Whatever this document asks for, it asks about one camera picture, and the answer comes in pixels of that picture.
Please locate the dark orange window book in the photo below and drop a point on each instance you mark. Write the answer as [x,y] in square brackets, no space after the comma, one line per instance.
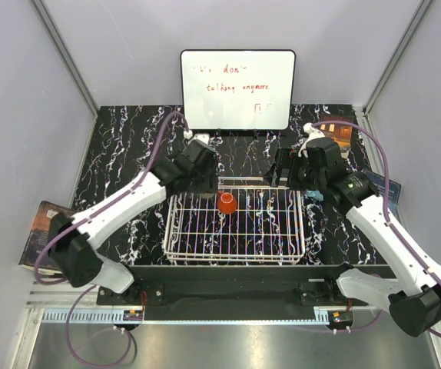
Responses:
[341,134]

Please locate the white whiteboard with red writing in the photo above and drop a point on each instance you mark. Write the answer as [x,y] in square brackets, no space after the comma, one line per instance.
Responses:
[237,90]

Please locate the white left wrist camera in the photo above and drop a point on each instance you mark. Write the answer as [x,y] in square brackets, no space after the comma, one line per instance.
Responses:
[203,137]

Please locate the white wire dish rack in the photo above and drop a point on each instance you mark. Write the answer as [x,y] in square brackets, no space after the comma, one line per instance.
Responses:
[266,228]

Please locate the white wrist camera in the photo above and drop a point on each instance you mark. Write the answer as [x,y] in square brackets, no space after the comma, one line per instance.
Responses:
[203,137]
[313,133]

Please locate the dark sunset paperback book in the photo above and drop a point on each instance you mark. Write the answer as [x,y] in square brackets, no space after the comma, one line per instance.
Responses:
[38,234]

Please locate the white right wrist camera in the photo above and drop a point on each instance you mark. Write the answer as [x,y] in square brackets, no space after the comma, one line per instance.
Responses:
[313,133]

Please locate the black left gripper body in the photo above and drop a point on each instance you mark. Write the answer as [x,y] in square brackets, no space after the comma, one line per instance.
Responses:
[205,181]

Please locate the red orange mug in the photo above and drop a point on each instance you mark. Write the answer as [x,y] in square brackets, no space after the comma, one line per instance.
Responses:
[226,203]

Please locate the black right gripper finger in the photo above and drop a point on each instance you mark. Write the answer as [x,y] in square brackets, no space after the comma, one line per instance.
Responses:
[283,159]
[274,174]

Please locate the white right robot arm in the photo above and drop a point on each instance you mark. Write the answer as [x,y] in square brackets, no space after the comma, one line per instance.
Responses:
[413,299]

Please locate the white slotted cable duct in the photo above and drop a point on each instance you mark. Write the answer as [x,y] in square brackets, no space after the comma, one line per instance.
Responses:
[93,316]

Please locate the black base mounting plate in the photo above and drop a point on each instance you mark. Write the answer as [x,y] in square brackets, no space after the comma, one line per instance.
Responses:
[228,293]

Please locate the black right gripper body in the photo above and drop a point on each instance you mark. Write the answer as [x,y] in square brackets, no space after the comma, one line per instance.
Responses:
[303,177]

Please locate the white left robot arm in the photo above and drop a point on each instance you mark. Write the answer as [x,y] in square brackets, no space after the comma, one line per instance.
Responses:
[75,240]

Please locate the light blue mug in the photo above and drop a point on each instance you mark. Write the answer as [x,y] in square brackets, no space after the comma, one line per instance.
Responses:
[315,194]

